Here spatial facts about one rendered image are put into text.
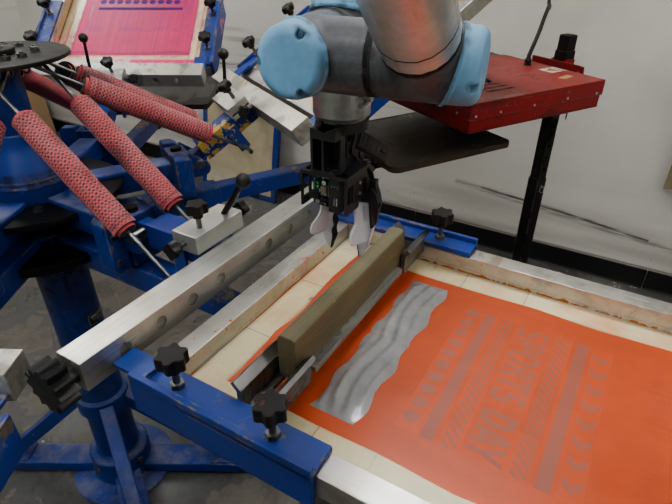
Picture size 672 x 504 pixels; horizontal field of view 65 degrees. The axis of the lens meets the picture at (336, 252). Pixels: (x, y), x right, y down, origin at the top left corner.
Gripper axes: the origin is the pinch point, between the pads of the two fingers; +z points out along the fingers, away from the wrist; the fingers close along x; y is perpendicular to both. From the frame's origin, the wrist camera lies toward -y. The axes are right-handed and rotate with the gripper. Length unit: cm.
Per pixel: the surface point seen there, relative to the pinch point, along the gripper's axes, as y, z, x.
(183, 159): -26, 8, -60
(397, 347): 1.3, 16.0, 10.0
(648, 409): -5.0, 16.5, 45.5
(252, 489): -15, 112, -41
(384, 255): -9.5, 7.1, 2.1
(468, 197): -201, 86, -33
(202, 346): 18.9, 13.1, -14.6
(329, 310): 8.7, 6.7, 1.8
